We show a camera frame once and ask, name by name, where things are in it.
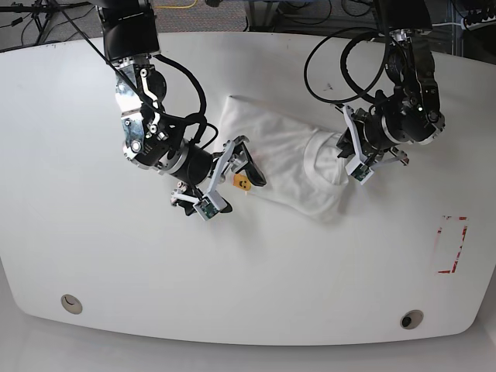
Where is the yellow cable on floor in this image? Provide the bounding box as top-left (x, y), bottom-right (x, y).
top-left (158, 0), bottom-right (198, 11)

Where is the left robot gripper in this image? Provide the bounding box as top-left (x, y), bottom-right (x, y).
top-left (336, 105), bottom-right (409, 171)

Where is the white power strip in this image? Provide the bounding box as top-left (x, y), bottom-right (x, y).
top-left (462, 7), bottom-right (495, 31)

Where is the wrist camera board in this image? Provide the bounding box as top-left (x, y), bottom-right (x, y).
top-left (346, 159), bottom-right (374, 185)
top-left (193, 192), bottom-right (227, 221)

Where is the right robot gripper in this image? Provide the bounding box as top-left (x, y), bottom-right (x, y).
top-left (168, 136), bottom-right (267, 218)

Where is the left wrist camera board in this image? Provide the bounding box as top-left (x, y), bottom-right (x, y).
top-left (346, 159), bottom-right (374, 185)

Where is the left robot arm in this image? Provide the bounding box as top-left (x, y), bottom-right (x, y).
top-left (337, 1), bottom-right (445, 182)

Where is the red tape rectangle marking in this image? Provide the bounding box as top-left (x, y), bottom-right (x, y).
top-left (434, 215), bottom-right (469, 274)

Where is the table cable grommet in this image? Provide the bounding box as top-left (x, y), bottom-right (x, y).
top-left (60, 294), bottom-right (83, 315)
top-left (400, 309), bottom-right (424, 330)

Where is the white printed T-shirt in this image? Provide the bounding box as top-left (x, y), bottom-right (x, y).
top-left (215, 95), bottom-right (349, 222)

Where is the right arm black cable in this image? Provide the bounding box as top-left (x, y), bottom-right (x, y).
top-left (154, 53), bottom-right (220, 152)

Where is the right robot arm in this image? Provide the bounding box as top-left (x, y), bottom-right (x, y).
top-left (94, 1), bottom-right (267, 221)

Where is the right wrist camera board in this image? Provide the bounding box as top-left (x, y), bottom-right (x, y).
top-left (193, 192), bottom-right (227, 221)

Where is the black tripod stand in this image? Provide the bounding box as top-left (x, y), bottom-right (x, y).
top-left (0, 0), bottom-right (102, 50)

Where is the right table cable grommet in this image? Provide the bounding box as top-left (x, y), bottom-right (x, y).
top-left (400, 309), bottom-right (424, 330)

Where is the left table cable grommet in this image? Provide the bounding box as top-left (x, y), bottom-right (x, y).
top-left (60, 294), bottom-right (83, 315)

